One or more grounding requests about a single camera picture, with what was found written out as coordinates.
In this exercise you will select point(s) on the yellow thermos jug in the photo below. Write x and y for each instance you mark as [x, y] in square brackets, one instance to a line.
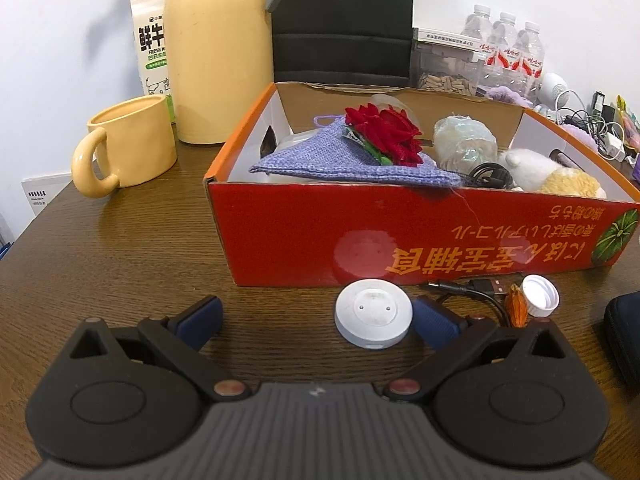
[220, 55]

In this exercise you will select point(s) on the clear bundle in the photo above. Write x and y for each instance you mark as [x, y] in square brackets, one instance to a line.
[462, 142]

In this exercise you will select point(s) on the flat white box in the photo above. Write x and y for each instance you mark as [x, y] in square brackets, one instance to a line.
[450, 37]

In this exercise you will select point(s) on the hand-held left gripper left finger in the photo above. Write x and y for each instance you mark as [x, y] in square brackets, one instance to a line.
[197, 320]

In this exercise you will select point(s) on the dark blue zip pouch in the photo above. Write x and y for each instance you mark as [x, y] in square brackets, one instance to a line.
[625, 340]

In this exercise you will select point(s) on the white milk carton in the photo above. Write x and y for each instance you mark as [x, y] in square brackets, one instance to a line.
[150, 55]

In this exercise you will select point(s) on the red cardboard box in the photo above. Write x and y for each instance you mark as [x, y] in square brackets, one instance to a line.
[300, 230]

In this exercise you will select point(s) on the red fabric rose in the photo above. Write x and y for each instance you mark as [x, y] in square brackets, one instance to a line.
[387, 132]

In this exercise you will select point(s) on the black paper bag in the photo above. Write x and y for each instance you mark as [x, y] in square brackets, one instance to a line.
[345, 20]

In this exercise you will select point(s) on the purple fluffy headband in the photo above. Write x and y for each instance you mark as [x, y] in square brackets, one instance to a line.
[505, 95]
[582, 135]

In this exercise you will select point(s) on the purple woven pouch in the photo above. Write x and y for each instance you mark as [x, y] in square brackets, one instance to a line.
[325, 160]

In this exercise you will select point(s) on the white charger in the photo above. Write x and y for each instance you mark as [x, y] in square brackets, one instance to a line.
[615, 147]

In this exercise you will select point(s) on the clear plastic container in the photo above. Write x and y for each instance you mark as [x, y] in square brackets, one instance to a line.
[292, 150]

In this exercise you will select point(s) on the small black device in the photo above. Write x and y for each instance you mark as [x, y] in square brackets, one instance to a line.
[602, 105]

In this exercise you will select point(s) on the white and yellow plush toy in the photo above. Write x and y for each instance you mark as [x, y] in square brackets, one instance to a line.
[550, 177]

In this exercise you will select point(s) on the clear snack jar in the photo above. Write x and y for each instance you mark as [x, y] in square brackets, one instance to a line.
[445, 72]

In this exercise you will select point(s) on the blue and white packets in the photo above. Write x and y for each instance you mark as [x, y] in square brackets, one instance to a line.
[6, 250]

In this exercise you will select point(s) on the small white fan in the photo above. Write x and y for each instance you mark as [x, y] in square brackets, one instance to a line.
[552, 90]

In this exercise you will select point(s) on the colourful snack packet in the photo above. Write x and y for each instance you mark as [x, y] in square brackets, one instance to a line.
[630, 125]

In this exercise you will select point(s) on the small orange object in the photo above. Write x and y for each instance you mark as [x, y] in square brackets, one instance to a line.
[516, 307]

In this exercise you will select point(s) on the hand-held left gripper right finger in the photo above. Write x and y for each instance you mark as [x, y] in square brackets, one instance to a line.
[435, 321]

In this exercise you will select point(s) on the small white bottle cap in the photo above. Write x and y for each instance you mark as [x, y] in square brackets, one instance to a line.
[540, 296]

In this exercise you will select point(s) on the yellow mug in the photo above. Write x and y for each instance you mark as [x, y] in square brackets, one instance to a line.
[135, 145]

